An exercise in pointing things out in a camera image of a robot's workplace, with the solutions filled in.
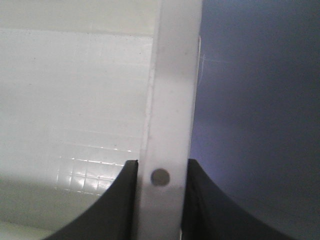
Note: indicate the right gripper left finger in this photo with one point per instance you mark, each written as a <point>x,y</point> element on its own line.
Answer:
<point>111,216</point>

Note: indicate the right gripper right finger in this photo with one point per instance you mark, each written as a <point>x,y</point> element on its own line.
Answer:
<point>209,214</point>

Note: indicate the white plastic Totelife bin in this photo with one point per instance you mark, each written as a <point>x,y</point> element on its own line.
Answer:
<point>86,85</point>

